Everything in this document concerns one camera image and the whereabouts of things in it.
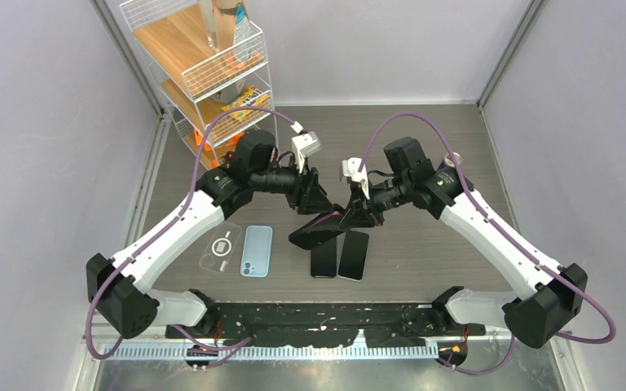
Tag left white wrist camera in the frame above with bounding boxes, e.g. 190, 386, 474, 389
292, 132, 322, 174

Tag white wire shelf rack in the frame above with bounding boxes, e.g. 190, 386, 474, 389
119, 1, 274, 169

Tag yellow snack bag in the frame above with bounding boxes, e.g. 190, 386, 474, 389
220, 85, 270, 121

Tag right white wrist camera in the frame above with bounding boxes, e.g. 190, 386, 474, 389
340, 157, 370, 200

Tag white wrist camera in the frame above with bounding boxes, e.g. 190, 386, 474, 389
340, 157, 370, 200
292, 132, 322, 174

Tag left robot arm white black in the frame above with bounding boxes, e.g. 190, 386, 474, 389
86, 130, 333, 339

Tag purple cable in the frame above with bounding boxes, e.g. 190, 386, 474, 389
357, 112, 617, 376
85, 106, 306, 371

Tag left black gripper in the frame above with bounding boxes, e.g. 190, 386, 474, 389
252, 151, 334, 214

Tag blue white bottle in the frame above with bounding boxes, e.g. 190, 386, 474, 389
232, 2, 253, 64

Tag red bull can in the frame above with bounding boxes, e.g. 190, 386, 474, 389
439, 152, 462, 169

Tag clear phone case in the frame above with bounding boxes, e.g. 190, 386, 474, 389
199, 222, 243, 273

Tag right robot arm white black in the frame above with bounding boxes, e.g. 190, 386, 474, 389
339, 137, 588, 349

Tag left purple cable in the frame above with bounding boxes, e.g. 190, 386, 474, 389
85, 106, 306, 371

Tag purple phone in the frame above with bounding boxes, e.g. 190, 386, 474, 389
303, 211, 342, 230

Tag light blue phone case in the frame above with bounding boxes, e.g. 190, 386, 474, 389
240, 226, 273, 278

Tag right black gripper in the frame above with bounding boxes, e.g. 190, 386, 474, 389
338, 174, 412, 230

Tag black phone case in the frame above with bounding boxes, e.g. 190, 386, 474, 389
289, 213, 343, 250

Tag black phone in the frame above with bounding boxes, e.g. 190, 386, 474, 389
337, 231, 369, 281

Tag orange snack packs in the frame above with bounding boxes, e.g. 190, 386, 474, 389
194, 129, 244, 169

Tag clear bottle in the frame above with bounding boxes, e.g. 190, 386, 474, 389
197, 0, 220, 53

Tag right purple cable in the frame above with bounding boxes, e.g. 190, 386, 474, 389
357, 112, 617, 376

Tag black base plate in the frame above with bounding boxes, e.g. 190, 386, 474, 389
186, 302, 486, 348

